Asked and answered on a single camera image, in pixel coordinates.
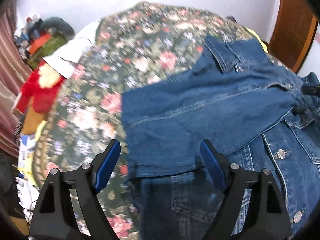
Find red plush toy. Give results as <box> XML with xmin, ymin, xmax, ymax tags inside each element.
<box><xmin>12</xmin><ymin>56</ymin><xmax>74</xmax><ymax>116</ymax></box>

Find clutter pile on box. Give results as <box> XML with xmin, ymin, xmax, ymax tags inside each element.
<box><xmin>14</xmin><ymin>15</ymin><xmax>45</xmax><ymax>59</ymax></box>

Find white cloth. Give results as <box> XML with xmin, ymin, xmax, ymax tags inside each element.
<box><xmin>43</xmin><ymin>19</ymin><xmax>100</xmax><ymax>79</ymax></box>

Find papers on floor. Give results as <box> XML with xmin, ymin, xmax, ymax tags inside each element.
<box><xmin>16</xmin><ymin>120</ymin><xmax>47</xmax><ymax>222</ymax></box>

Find dark floral bedspread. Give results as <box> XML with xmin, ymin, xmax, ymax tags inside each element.
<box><xmin>32</xmin><ymin>2</ymin><xmax>291</xmax><ymax>240</ymax></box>

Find blue denim jacket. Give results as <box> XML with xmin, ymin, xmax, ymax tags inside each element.
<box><xmin>122</xmin><ymin>36</ymin><xmax>319</xmax><ymax>239</ymax></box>

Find orange box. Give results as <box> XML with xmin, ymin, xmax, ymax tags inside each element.
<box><xmin>29</xmin><ymin>34</ymin><xmax>52</xmax><ymax>54</ymax></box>

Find striped pink curtain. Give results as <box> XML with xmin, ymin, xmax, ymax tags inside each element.
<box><xmin>1</xmin><ymin>1</ymin><xmax>31</xmax><ymax>158</ymax></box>

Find yellow cloth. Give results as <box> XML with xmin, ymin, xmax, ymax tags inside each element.
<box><xmin>246</xmin><ymin>27</ymin><xmax>268</xmax><ymax>54</ymax></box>

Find wooden door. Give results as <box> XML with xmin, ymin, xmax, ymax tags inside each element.
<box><xmin>269</xmin><ymin>0</ymin><xmax>318</xmax><ymax>73</ymax></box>

